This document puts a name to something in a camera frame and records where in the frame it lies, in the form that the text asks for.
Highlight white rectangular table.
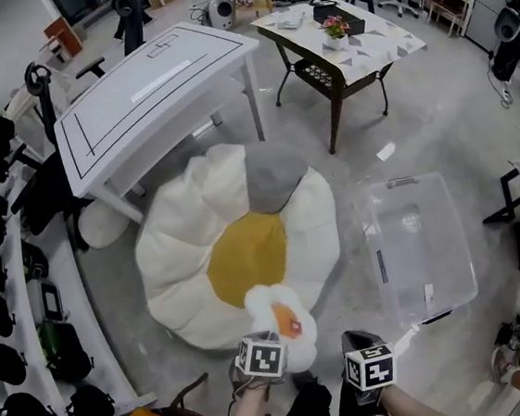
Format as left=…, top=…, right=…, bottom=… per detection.
left=43, top=13, right=281, bottom=233

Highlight white papers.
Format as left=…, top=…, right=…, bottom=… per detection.
left=273, top=7, right=311, bottom=32

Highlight clear plastic storage bin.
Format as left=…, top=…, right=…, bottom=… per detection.
left=358, top=168, right=484, bottom=334

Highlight green black bag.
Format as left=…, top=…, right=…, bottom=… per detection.
left=36, top=314, right=95, bottom=384

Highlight rows of black bags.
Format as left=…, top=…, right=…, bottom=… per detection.
left=0, top=36, right=118, bottom=416

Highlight white paper strip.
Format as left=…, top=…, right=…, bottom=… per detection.
left=375, top=141, right=399, bottom=162

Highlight white device with dark screen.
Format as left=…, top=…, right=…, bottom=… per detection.
left=25, top=275, right=68, bottom=326

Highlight patterned tablecloth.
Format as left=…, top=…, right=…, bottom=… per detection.
left=249, top=0, right=432, bottom=97

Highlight small egg-shaped plush toy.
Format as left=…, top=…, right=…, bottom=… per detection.
left=242, top=280, right=323, bottom=378

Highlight white flower beanbag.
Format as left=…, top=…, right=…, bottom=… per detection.
left=122, top=132, right=353, bottom=360

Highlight black office chair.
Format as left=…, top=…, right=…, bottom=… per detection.
left=0, top=53, right=128, bottom=259
left=67, top=0, right=160, bottom=82

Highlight person's left leg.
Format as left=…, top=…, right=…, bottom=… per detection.
left=268, top=366, right=336, bottom=416

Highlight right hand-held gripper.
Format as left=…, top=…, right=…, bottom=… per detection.
left=337, top=321, right=429, bottom=408

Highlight grey pillow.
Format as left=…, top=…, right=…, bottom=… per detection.
left=242, top=136, right=314, bottom=218

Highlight black and white robot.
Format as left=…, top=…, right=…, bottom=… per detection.
left=482, top=0, right=520, bottom=84

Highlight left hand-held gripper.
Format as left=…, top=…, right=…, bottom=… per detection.
left=225, top=327, right=294, bottom=392

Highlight small potted flower plant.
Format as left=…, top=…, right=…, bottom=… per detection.
left=320, top=13, right=354, bottom=55

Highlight white round appliance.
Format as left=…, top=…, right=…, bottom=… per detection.
left=205, top=0, right=239, bottom=31

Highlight white power strip cable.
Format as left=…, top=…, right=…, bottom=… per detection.
left=484, top=52, right=516, bottom=112

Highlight dark wicker table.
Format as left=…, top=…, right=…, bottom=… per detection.
left=249, top=0, right=439, bottom=163

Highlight white metal shelving rack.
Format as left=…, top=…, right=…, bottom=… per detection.
left=0, top=32, right=159, bottom=416

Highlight person's right forearm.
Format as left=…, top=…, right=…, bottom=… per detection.
left=376, top=378, right=458, bottom=416

